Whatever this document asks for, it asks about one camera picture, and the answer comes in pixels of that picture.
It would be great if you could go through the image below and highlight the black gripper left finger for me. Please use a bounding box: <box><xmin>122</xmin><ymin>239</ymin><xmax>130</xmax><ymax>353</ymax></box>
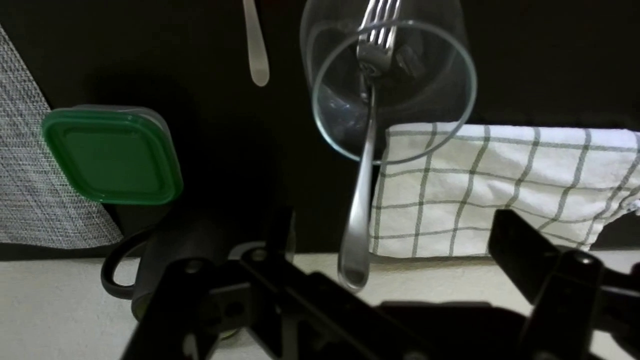
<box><xmin>120</xmin><ymin>205</ymin><xmax>428</xmax><ymax>360</ymax></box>

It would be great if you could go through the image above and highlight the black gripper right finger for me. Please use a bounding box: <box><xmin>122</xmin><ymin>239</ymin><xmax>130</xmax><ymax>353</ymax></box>
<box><xmin>485</xmin><ymin>208</ymin><xmax>640</xmax><ymax>360</ymax></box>

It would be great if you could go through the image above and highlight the silver fork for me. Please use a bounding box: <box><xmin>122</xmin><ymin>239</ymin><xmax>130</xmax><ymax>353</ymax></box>
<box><xmin>335</xmin><ymin>0</ymin><xmax>403</xmax><ymax>291</ymax></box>

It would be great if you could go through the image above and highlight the clear glass cup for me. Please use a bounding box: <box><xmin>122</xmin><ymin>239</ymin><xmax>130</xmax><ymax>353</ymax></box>
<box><xmin>297</xmin><ymin>0</ymin><xmax>479</xmax><ymax>167</ymax></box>

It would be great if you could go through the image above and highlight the dark mug green inside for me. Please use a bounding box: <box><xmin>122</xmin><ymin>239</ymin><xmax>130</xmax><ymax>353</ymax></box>
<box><xmin>98</xmin><ymin>204</ymin><xmax>272</xmax><ymax>343</ymax></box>

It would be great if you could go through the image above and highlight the white checked cloth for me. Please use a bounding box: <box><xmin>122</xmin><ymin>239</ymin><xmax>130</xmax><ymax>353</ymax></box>
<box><xmin>366</xmin><ymin>119</ymin><xmax>640</xmax><ymax>261</ymax></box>

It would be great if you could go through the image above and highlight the black table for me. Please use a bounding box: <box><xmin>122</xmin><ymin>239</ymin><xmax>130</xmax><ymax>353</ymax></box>
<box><xmin>0</xmin><ymin>0</ymin><xmax>640</xmax><ymax>261</ymax></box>

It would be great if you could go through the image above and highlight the green square container lid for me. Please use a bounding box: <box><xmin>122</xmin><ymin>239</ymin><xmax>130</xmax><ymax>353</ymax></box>
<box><xmin>40</xmin><ymin>105</ymin><xmax>186</xmax><ymax>208</ymax></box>

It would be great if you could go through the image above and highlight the silver spoon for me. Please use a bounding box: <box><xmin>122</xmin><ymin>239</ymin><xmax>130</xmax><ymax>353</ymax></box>
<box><xmin>239</xmin><ymin>0</ymin><xmax>272</xmax><ymax>89</ymax></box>

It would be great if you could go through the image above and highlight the grey woven placemat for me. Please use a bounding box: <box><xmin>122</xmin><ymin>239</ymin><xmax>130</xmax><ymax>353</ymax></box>
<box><xmin>0</xmin><ymin>26</ymin><xmax>125</xmax><ymax>250</ymax></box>

